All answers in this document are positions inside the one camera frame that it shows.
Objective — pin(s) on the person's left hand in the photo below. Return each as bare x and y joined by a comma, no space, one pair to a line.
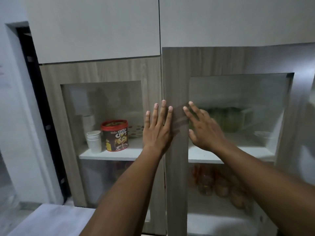
156,135

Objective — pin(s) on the person's left middle finger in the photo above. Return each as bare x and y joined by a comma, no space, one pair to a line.
163,111

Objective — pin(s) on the wood cabinet door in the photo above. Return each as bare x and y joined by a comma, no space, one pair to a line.
103,71
176,78

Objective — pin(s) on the person's right thumb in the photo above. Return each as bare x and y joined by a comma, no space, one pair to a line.
192,136

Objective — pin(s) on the green food container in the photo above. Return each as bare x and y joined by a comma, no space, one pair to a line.
226,119

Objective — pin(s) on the white upper cabinet door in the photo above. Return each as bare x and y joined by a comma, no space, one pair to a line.
93,26
233,19

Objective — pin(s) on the person's left little finger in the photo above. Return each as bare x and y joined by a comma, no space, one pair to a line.
147,119

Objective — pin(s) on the tall stack of white cups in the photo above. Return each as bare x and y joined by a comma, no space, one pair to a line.
88,122

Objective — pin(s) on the person's right hand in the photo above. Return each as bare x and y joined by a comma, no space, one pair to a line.
208,132

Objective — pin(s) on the person's right middle finger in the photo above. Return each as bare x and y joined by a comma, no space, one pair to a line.
196,108

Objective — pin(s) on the white cabinet shelf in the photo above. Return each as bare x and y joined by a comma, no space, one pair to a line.
118,153
246,151

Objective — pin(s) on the black door frame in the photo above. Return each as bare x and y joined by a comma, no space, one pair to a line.
41,108

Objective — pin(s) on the group of orange glass jars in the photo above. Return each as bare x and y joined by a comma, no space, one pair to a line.
221,184

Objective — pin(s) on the person's left forearm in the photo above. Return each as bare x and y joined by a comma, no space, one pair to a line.
125,194

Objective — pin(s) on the red and brown cereal tin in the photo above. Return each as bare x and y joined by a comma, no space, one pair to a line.
115,136

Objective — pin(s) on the short stack of paper cups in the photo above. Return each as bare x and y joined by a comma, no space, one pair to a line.
94,142

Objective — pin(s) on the dotted white plate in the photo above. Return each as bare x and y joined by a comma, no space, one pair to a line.
136,131

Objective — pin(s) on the person's right forearm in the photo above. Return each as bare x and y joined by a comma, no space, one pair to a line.
265,189

